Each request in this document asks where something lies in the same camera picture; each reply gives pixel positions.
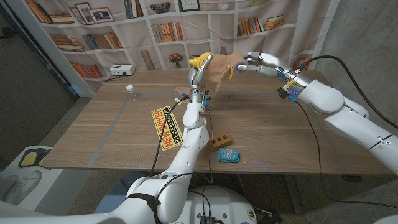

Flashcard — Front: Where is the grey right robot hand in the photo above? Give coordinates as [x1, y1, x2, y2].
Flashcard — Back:
[235, 51, 312, 91]

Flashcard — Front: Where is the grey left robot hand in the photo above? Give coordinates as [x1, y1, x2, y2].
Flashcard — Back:
[188, 54, 214, 104]

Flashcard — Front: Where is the yellow mustard bottle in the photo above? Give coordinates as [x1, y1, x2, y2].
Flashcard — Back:
[188, 52, 234, 80]

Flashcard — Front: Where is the tan adhesive wrap strip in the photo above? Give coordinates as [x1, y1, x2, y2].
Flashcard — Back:
[174, 51, 248, 96]

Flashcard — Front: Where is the brown block with three holes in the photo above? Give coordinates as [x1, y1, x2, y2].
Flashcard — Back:
[210, 132, 233, 152]

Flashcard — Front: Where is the small clear bottle white cap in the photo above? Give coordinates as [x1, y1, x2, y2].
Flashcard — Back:
[125, 84, 140, 102]

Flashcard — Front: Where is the yellow new driver sign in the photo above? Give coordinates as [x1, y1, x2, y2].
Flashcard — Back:
[151, 105, 185, 152]

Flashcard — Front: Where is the printed bookshelf backdrop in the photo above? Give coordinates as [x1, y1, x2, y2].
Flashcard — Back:
[23, 0, 341, 94]

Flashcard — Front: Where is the white power strip box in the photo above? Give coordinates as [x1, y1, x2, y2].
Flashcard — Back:
[109, 64, 136, 77]

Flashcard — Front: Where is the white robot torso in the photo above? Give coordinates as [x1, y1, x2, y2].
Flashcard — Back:
[183, 185, 258, 224]

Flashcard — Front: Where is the grey table leg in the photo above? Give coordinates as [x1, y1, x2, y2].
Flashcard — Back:
[284, 174, 304, 215]

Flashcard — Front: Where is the blue object under table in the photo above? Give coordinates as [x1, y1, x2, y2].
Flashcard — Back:
[93, 172, 150, 215]

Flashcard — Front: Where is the black device on floor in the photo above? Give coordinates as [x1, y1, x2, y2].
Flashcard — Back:
[254, 208, 283, 224]

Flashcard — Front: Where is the white floor board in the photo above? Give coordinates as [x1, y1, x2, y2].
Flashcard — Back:
[0, 145, 65, 214]

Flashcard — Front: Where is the yellow and black floor pad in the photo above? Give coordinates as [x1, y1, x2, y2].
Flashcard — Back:
[17, 147, 52, 168]

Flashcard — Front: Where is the white shoe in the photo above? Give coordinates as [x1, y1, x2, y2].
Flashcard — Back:
[0, 170, 43, 206]

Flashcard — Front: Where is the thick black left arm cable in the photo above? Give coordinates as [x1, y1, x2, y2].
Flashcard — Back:
[149, 96, 190, 177]

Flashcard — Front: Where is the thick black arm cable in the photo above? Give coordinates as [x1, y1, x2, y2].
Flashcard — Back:
[298, 55, 398, 130]
[149, 96, 190, 177]

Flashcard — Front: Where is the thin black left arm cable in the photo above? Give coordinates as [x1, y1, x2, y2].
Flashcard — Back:
[155, 105, 216, 200]

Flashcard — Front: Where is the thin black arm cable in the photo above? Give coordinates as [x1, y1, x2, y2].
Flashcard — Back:
[295, 101, 398, 209]
[155, 105, 216, 200]

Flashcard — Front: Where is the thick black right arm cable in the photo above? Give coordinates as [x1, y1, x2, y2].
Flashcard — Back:
[298, 55, 398, 130]

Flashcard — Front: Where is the black power strip cord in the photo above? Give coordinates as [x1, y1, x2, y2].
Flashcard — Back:
[104, 72, 127, 83]

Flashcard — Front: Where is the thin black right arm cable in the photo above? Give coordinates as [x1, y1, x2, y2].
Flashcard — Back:
[295, 101, 398, 209]

